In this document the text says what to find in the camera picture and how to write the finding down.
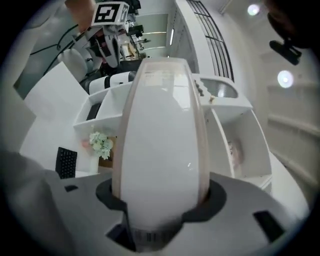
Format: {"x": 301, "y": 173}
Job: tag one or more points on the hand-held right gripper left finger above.
{"x": 62, "y": 212}

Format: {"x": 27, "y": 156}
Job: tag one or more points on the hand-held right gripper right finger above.
{"x": 237, "y": 220}

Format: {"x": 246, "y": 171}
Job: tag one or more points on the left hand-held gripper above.
{"x": 107, "y": 13}

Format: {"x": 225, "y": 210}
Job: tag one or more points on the white shelf unit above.
{"x": 240, "y": 117}

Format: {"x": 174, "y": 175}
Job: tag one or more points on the person's left forearm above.
{"x": 80, "y": 12}

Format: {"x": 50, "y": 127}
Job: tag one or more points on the white and black machine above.
{"x": 110, "y": 82}

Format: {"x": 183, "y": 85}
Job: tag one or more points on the black keyboard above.
{"x": 66, "y": 162}

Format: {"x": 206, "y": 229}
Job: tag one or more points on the ceiling tube light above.
{"x": 172, "y": 37}

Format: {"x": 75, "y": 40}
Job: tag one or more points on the brown box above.
{"x": 107, "y": 162}

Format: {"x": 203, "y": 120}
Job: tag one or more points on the pale green flower bouquet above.
{"x": 101, "y": 145}

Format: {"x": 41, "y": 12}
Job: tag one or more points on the wooden round door knob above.
{"x": 212, "y": 99}

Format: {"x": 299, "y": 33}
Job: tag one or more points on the round ceiling light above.
{"x": 253, "y": 9}
{"x": 285, "y": 79}

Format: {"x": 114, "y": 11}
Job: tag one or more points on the black grid window frame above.
{"x": 217, "y": 40}

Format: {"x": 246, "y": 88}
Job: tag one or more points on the black head-worn camera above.
{"x": 285, "y": 51}

